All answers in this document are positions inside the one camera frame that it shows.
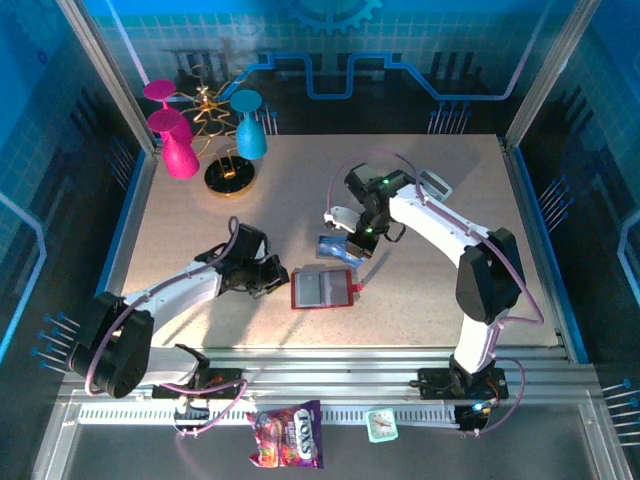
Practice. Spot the blue credit card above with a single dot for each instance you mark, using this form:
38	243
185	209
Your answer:
332	246

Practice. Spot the red leather card holder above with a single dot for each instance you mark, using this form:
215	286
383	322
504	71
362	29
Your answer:
330	290

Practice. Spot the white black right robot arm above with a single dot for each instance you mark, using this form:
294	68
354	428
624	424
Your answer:
435	220

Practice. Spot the grey desk calculator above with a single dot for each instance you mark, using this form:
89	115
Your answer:
437	185

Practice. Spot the pink goblet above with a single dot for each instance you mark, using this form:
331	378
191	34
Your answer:
177	155

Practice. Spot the blue goblet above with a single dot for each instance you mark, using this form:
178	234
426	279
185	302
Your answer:
250	140

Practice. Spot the black control board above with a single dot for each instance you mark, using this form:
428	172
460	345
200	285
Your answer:
192	415
472	417

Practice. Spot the purple candy bag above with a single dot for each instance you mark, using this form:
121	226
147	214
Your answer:
285	435

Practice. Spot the small teal alarm clock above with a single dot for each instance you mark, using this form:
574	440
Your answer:
381	425

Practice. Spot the grey metal shelf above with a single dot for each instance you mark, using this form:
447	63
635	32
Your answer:
150	455

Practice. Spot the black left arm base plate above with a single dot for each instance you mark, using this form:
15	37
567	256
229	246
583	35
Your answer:
227	377

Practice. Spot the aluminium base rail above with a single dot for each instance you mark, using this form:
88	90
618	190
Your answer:
325	370

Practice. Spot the aluminium side rail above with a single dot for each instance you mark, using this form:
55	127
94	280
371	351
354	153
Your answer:
131	225
531	225

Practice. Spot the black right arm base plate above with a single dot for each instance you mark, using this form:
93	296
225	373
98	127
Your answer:
430	382

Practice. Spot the aluminium frame post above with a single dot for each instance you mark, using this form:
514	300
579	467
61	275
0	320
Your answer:
550	75
107	75

